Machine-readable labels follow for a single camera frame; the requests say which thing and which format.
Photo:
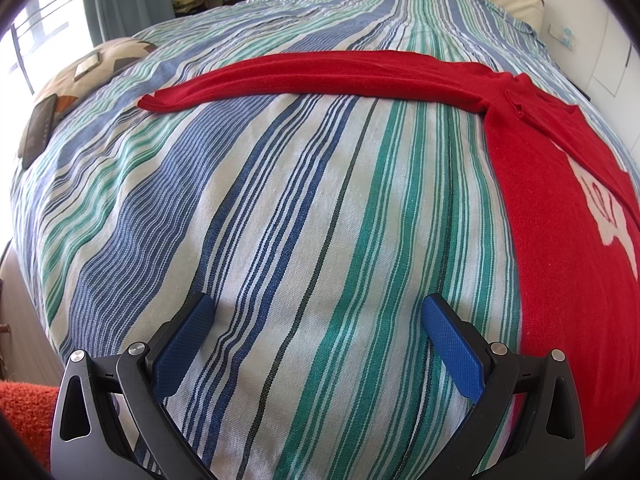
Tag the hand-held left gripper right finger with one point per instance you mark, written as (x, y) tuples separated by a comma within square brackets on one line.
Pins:
[(455, 350)]

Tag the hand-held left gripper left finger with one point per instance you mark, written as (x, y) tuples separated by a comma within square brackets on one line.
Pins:
[(182, 347)]

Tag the red sweater with white figure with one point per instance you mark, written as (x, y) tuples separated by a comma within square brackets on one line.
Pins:
[(545, 185)]

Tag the striped bed sheet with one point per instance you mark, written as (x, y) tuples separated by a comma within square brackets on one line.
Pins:
[(280, 210)]

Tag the orange fluffy cloth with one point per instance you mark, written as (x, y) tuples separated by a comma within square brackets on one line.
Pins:
[(22, 420)]

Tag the patterned beige pillow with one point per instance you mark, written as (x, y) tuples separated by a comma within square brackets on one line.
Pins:
[(115, 57)]

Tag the white wardrobe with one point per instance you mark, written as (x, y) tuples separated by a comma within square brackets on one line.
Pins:
[(612, 50)]

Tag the window with railing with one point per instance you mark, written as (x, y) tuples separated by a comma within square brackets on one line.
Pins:
[(45, 35)]

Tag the yellow-green small item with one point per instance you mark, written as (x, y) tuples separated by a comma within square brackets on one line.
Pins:
[(186, 3)]

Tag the wall sockets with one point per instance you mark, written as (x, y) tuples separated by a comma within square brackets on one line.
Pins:
[(562, 35)]

